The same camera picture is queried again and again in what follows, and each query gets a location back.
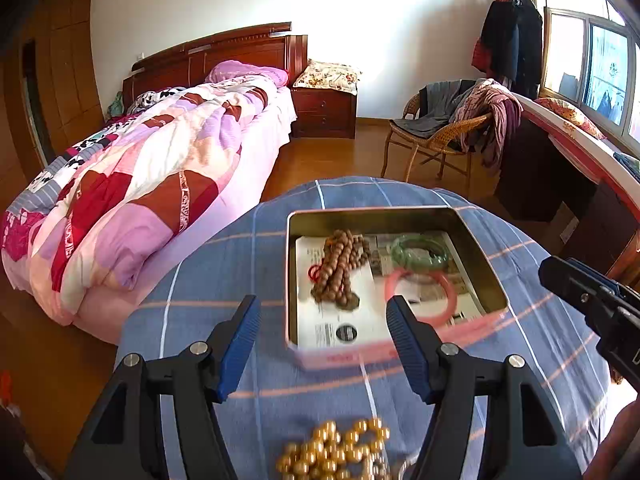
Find grey clothing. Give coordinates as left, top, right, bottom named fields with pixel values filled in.
left=392, top=80, right=481, bottom=138

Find pink bangle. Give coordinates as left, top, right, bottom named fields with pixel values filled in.
left=384, top=269, right=458, bottom=328

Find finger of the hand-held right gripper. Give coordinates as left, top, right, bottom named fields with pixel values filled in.
left=539, top=256, right=625, bottom=320

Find pink metal tin box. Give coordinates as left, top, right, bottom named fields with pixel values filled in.
left=285, top=206, right=510, bottom=372

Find person's right forearm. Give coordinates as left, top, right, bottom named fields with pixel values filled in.
left=582, top=400, right=640, bottom=480

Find pink pillow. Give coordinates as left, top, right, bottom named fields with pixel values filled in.
left=205, top=60, right=290, bottom=88

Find wooden bed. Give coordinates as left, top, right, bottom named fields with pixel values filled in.
left=0, top=22, right=308, bottom=346

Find blue plaid tablecloth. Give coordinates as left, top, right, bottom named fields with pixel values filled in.
left=114, top=176, right=613, bottom=480

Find wooden nightstand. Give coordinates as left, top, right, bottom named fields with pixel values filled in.
left=291, top=85, right=358, bottom=140

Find floral pillow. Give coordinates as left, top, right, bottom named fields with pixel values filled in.
left=292, top=59, right=362, bottom=95

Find green jade bangle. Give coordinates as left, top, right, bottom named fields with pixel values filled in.
left=390, top=234, right=450, bottom=270

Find floral red cushion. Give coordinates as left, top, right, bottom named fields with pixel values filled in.
left=535, top=97, right=606, bottom=140

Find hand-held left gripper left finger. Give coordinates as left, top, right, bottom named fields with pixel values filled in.
left=62, top=294, right=262, bottom=480

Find pink and purple clothing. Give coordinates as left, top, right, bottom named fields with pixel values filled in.
left=452, top=79, right=523, bottom=171

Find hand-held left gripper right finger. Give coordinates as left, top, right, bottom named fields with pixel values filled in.
left=385, top=294, right=583, bottom=480

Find white printed paper card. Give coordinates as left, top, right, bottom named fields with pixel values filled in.
left=295, top=232, right=488, bottom=348

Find dark wooden desk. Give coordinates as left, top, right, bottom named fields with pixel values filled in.
left=495, top=92, right=640, bottom=281

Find dark hanging clothes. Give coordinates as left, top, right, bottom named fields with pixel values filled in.
left=472, top=0, right=545, bottom=101

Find pink patchwork quilt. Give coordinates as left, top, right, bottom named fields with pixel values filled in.
left=0, top=80, right=281, bottom=328

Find wicker chair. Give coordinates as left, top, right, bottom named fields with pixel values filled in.
left=380, top=80, right=496, bottom=181

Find gold bead necklace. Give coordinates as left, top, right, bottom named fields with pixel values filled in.
left=276, top=417, right=393, bottom=480

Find window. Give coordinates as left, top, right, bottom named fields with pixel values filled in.
left=542, top=0, right=640, bottom=141

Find brown wooden bead bracelet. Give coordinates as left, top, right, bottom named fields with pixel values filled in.
left=310, top=229, right=373, bottom=310

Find wooden wardrobe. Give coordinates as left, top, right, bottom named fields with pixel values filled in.
left=0, top=0, right=108, bottom=201

